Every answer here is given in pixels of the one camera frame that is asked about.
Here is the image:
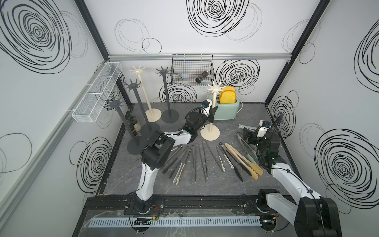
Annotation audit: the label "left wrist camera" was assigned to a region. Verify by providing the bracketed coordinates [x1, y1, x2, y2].
[202, 99, 212, 109]

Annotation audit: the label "white wire wall basket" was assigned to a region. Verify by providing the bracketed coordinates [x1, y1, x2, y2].
[72, 62, 122, 123]

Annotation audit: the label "grey cable duct strip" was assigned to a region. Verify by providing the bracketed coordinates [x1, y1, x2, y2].
[88, 216, 261, 228]

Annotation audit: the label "dark grey rack stand front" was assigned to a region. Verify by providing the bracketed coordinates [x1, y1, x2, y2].
[108, 99, 147, 155]

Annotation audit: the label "black nylon tongs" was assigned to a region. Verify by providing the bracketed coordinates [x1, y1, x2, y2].
[219, 142, 243, 182]

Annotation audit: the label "yellow sponge toast slice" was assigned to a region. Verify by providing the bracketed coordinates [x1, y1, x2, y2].
[219, 86, 236, 104]

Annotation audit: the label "dark grey rack stand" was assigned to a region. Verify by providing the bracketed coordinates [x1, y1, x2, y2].
[156, 67, 179, 123]
[125, 79, 160, 138]
[108, 99, 147, 155]

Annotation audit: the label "black wire wall basket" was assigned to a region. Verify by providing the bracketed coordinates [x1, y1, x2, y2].
[170, 54, 215, 86]

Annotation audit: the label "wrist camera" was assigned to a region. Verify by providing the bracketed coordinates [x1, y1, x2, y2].
[256, 120, 272, 138]
[202, 99, 212, 109]

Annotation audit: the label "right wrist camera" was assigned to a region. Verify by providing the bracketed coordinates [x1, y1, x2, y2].
[256, 120, 272, 138]

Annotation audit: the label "small glass jar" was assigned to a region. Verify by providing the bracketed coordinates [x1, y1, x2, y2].
[128, 116, 141, 136]

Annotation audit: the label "dark grey rack stand middle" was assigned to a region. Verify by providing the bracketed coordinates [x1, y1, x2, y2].
[125, 79, 160, 138]

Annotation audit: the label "slim black tongs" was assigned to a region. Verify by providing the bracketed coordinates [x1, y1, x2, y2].
[200, 140, 224, 184]

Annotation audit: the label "small steel tongs white tip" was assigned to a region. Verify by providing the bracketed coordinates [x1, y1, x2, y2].
[216, 145, 234, 172]

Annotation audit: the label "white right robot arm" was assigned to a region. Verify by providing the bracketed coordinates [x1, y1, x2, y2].
[243, 127, 342, 237]

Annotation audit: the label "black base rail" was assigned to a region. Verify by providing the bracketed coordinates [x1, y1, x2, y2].
[84, 194, 300, 215]

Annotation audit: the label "green ringed steel tongs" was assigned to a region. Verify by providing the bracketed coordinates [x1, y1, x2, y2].
[235, 132, 262, 166]

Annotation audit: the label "tall cream utensil rack stand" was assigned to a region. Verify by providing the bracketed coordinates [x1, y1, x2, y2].
[130, 66, 162, 122]

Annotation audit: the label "dark grey rack stand back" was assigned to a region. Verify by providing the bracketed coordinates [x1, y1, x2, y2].
[156, 67, 179, 123]

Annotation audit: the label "white handled slotted steel tongs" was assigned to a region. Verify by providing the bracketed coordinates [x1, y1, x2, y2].
[238, 124, 257, 131]

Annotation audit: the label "wooden bamboo tongs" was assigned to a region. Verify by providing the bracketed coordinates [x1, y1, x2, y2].
[224, 143, 264, 180]

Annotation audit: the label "black pepper grinder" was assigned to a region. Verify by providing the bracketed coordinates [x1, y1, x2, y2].
[195, 71, 209, 84]

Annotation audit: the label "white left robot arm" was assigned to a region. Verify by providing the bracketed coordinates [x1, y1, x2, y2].
[132, 101, 218, 213]

